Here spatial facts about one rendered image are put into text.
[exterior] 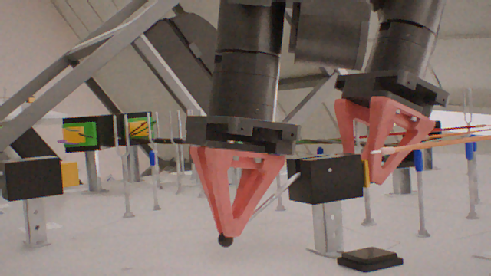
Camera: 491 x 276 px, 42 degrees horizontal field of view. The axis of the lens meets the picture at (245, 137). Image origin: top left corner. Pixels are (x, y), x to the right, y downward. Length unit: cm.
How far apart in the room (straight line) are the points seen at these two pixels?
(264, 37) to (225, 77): 4
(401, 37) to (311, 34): 13
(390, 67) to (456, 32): 308
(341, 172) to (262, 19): 16
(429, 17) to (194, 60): 106
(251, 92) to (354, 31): 10
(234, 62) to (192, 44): 111
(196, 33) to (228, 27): 111
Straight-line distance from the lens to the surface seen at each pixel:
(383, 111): 58
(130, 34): 149
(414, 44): 62
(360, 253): 55
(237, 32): 52
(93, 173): 123
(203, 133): 53
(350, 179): 58
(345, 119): 63
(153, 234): 76
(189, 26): 163
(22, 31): 818
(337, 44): 52
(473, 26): 359
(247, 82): 52
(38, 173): 75
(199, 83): 163
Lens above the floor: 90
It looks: 22 degrees up
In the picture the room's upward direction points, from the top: 45 degrees clockwise
